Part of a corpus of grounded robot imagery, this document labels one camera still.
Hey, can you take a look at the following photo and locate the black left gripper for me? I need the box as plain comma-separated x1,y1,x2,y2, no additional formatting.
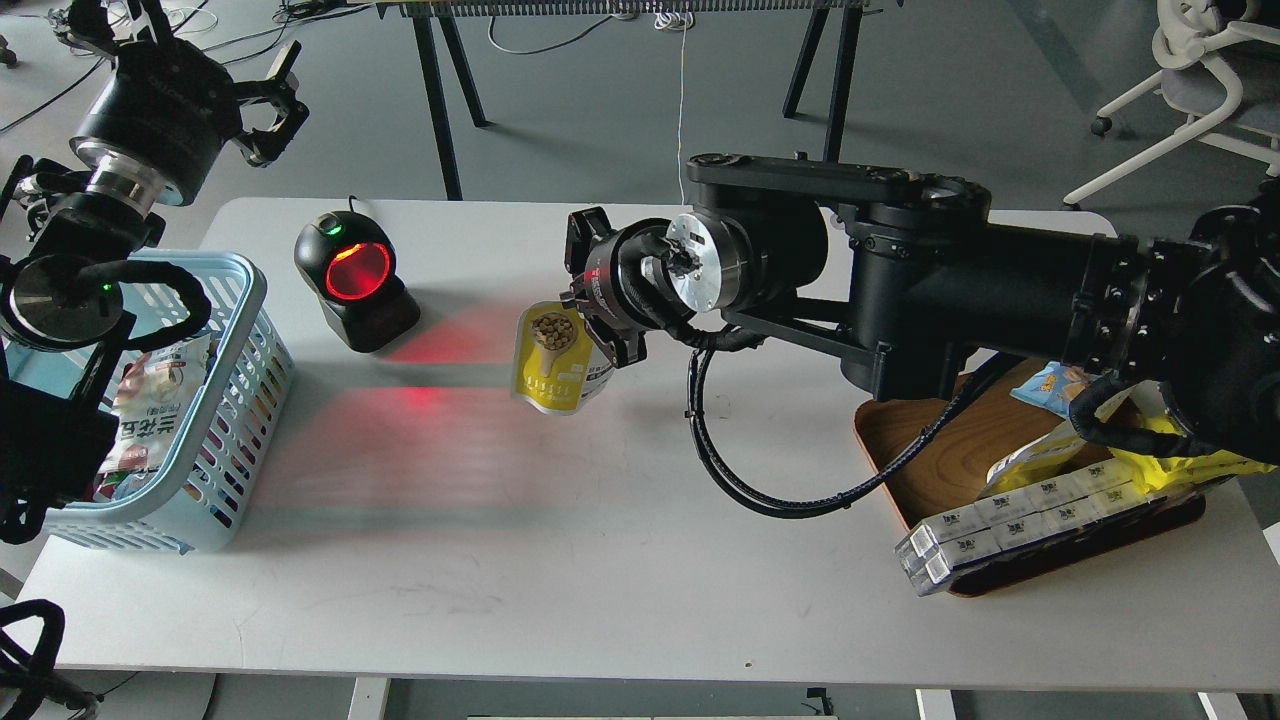
47,1,308,206

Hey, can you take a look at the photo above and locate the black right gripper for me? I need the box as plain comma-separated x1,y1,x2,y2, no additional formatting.
564,206,694,369

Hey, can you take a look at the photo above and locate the yellow nut snack pouch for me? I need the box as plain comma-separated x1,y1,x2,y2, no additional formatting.
509,301,614,416

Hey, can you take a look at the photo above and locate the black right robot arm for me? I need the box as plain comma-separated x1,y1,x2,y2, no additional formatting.
562,154,1277,464

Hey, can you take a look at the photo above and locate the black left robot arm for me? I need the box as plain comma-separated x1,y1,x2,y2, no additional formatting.
1,1,308,544

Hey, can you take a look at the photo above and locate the light blue plastic basket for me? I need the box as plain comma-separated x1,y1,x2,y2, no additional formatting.
44,250,293,553

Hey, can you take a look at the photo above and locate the white red snack bag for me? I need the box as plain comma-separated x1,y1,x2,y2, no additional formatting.
84,333,218,503

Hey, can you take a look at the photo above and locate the yellow white snack pouch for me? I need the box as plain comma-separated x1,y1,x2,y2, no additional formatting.
978,420,1112,498

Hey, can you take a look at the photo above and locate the blue snack packet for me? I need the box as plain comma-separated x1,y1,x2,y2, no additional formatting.
1010,361,1094,419

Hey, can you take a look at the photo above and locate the bright yellow cartoon snack bag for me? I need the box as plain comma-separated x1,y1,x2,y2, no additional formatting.
1110,448,1277,495

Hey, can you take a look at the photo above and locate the black barcode scanner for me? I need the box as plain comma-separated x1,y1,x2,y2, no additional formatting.
293,195,421,354

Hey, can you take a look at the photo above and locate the black legged background table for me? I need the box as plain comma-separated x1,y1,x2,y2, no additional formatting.
325,6,867,202

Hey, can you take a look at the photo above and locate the brown wooden tray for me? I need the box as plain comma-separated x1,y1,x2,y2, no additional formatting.
852,360,1206,597

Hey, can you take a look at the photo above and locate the upper white drink carton pack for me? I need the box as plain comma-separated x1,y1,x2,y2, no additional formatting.
896,459,1151,568

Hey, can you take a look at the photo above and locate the white drink carton pack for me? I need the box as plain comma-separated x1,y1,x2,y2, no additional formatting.
893,483,1153,596
896,459,1151,568

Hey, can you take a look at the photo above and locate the lower white drink carton pack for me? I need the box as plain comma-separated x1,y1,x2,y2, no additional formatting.
893,483,1153,596

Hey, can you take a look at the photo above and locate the white office chair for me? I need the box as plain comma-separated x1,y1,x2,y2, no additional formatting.
1062,1,1279,209

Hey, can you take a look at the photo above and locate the white hanging cable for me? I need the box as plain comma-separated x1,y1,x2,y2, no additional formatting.
652,8,695,161

